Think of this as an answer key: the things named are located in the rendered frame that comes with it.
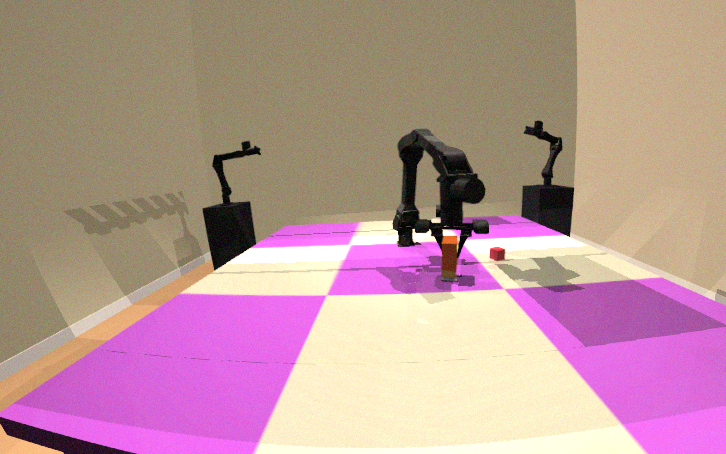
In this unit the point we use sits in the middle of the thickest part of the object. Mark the small red cube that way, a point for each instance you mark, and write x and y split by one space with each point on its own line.
497 253

